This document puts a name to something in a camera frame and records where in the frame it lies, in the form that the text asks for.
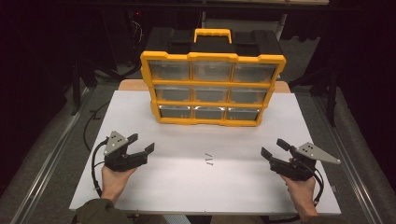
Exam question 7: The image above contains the left hand-held gripper cable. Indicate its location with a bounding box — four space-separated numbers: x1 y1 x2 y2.
91 139 109 199

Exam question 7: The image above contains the person's left hand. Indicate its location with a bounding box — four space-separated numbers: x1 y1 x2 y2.
100 165 138 206

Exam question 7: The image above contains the group of clear organizer bins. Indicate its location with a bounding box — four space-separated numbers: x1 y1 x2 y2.
148 60 278 122

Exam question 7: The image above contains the right hand-held gripper cable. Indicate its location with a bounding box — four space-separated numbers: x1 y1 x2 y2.
306 161 326 208

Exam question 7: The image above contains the yellow black organizer cabinet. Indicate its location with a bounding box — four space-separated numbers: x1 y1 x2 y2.
139 27 288 128

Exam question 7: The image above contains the bundle of thin wires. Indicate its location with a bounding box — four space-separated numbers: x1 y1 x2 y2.
130 19 145 44

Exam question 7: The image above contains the metal floor rail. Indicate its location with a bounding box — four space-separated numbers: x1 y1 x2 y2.
313 95 388 224
10 88 92 224

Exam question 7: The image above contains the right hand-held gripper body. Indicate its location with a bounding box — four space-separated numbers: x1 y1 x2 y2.
269 141 342 182

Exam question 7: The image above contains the white board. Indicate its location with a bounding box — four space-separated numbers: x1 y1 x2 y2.
68 90 342 217

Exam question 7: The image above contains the clear plastic screw drawer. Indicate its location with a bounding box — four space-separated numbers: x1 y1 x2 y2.
193 105 226 121

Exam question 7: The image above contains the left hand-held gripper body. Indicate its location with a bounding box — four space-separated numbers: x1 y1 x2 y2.
103 130 149 173

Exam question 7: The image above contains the black floor cable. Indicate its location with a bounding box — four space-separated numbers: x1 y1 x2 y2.
82 100 112 154

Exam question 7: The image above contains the black metal stand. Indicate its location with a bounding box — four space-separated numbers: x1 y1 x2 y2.
69 58 98 117
289 65 341 128

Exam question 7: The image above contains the hand-held gripper cable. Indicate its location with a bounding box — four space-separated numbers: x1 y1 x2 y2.
91 139 109 199
306 161 326 208

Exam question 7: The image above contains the person's right hand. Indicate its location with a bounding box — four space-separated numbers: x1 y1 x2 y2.
279 174 320 220

